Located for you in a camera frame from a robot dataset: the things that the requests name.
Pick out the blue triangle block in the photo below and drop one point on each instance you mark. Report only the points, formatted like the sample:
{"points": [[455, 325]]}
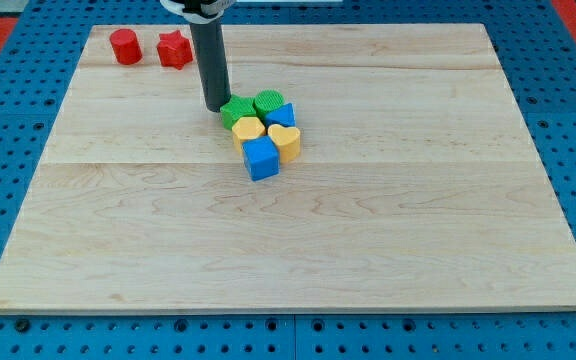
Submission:
{"points": [[284, 116]]}

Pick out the grey cylindrical pointer rod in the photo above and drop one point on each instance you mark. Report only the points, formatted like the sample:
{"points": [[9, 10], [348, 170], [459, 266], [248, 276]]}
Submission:
{"points": [[210, 54]]}

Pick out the blue cube block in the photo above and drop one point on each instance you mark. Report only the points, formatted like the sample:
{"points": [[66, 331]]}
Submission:
{"points": [[261, 158]]}

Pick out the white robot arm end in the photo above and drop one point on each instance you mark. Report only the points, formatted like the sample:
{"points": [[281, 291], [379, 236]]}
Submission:
{"points": [[197, 11]]}

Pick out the red star block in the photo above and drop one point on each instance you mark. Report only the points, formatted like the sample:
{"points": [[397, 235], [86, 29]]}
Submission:
{"points": [[174, 50]]}

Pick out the green star block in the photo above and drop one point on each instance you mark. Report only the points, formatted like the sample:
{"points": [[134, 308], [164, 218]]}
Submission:
{"points": [[236, 108]]}

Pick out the green cylinder block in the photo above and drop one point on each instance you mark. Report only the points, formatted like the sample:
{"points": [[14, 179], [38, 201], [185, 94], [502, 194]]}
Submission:
{"points": [[267, 101]]}

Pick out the yellow hexagon block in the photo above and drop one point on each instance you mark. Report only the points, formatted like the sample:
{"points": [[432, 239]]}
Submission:
{"points": [[246, 129]]}

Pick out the red cylinder block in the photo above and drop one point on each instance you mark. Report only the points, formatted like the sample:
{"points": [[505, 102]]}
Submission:
{"points": [[125, 46]]}

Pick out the yellow heart block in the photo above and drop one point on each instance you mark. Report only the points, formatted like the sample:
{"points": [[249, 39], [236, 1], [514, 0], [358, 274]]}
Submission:
{"points": [[287, 140]]}

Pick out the light wooden board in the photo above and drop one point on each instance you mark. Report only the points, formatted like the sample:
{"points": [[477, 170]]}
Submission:
{"points": [[418, 188]]}

